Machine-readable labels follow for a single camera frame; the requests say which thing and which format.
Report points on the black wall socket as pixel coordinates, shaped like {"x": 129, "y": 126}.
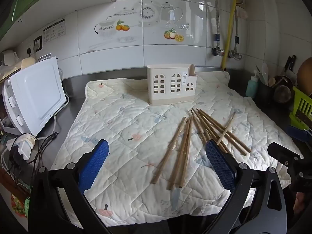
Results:
{"x": 37, "y": 42}

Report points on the white plastic spatula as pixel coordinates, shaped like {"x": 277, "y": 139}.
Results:
{"x": 265, "y": 72}

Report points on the round wooden cutting board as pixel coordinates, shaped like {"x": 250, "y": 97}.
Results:
{"x": 306, "y": 72}

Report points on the white electric kettle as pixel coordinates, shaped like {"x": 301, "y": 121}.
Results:
{"x": 9, "y": 57}

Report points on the cream plastic utensil holder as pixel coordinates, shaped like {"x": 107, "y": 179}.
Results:
{"x": 170, "y": 90}

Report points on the printed instruction sticker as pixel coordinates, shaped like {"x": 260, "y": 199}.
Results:
{"x": 54, "y": 30}

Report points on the teal soap bottle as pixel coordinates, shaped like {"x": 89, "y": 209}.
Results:
{"x": 251, "y": 86}

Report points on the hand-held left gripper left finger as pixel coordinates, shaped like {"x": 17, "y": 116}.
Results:
{"x": 97, "y": 165}

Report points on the white quilted mat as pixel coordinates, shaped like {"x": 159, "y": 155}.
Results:
{"x": 121, "y": 126}

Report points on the black utensil cup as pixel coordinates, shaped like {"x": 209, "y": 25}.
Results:
{"x": 265, "y": 92}

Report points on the pile of wooden chopsticks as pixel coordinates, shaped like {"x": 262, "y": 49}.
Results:
{"x": 187, "y": 141}

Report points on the white microwave oven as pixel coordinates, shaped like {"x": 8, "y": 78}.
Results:
{"x": 36, "y": 95}

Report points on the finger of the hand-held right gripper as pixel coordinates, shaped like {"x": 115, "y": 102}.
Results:
{"x": 280, "y": 151}
{"x": 296, "y": 132}

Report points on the plain metal valve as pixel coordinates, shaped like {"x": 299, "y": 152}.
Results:
{"x": 235, "y": 54}

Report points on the green plastic basket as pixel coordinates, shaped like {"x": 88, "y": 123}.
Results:
{"x": 302, "y": 107}

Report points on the wooden spoon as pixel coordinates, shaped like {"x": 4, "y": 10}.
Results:
{"x": 271, "y": 81}

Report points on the colourful printed packet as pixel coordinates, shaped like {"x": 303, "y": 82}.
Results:
{"x": 19, "y": 206}

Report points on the cream folded towel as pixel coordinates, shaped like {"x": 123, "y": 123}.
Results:
{"x": 28, "y": 63}

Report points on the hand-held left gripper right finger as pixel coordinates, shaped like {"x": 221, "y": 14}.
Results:
{"x": 219, "y": 165}

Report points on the white plug adapter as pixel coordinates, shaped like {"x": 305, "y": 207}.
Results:
{"x": 24, "y": 148}

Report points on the dark metal pan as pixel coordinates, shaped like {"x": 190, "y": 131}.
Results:
{"x": 282, "y": 92}

